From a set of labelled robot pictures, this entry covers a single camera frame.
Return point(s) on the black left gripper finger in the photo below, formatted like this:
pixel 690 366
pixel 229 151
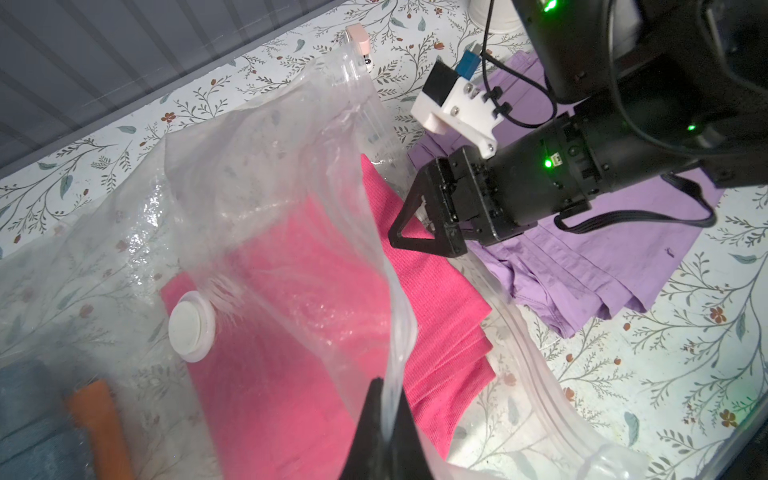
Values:
pixel 371 456

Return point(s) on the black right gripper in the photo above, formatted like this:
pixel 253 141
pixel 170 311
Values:
pixel 546 172

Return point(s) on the pink trousers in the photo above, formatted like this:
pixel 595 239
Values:
pixel 282 385

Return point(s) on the purple trousers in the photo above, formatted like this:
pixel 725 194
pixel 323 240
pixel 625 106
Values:
pixel 567 279

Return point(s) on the clear plastic vacuum bag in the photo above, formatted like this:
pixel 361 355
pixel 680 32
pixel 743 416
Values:
pixel 234 310

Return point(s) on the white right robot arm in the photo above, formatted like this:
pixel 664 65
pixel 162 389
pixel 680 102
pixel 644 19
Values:
pixel 638 89

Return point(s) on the white vacuum bag valve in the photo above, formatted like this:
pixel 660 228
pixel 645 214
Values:
pixel 192 327

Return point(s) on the small pink stapler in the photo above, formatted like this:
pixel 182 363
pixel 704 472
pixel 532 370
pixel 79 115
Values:
pixel 357 34

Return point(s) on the cream metal pencil bucket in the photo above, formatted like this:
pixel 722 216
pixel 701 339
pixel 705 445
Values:
pixel 501 14

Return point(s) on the orange folded garment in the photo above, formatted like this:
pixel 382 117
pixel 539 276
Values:
pixel 92 408

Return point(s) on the blue folded jeans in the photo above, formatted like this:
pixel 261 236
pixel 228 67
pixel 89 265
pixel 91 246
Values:
pixel 39 439

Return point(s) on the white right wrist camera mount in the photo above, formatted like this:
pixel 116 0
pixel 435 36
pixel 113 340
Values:
pixel 448 101

